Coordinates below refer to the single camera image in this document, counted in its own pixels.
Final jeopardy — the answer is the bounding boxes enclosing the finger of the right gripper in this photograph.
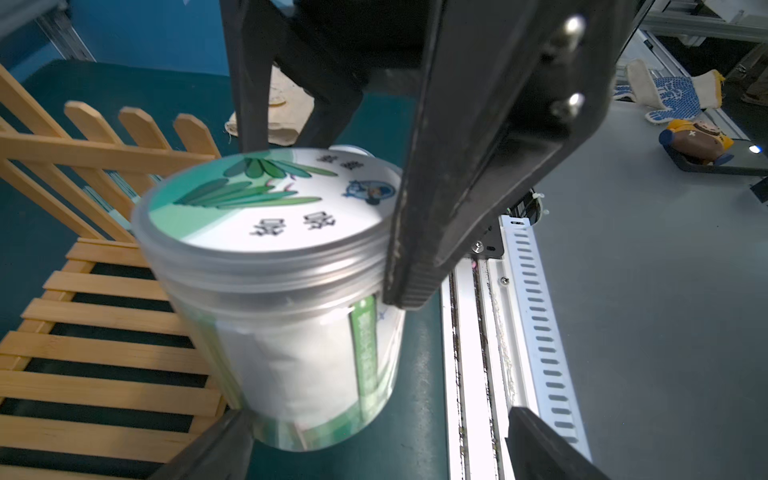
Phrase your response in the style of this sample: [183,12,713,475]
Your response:
[219,1,363,153]
[383,1,636,309]

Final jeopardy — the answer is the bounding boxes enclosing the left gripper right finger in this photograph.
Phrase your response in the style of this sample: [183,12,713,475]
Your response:
[506,407,609,480]

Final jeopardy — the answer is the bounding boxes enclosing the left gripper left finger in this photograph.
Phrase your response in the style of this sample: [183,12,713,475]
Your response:
[149,409,254,480]

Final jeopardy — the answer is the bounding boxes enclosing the jar with green tree lid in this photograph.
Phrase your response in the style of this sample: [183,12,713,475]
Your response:
[131,148,405,452]

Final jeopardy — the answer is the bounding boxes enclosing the wooden slatted shelf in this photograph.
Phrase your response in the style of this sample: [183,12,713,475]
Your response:
[1,62,227,479]

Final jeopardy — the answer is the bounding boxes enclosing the beige work glove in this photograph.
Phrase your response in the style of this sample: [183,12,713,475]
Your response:
[224,65,316,148]

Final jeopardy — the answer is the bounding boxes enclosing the blue patterned glove off-table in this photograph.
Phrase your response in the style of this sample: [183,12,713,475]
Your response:
[613,59,725,125]

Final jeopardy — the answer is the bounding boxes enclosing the brown toy on tray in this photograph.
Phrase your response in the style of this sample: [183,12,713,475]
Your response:
[658,119,734,166]

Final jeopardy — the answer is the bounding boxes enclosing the aluminium mounting rail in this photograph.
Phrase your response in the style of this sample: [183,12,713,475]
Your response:
[440,216,591,479]

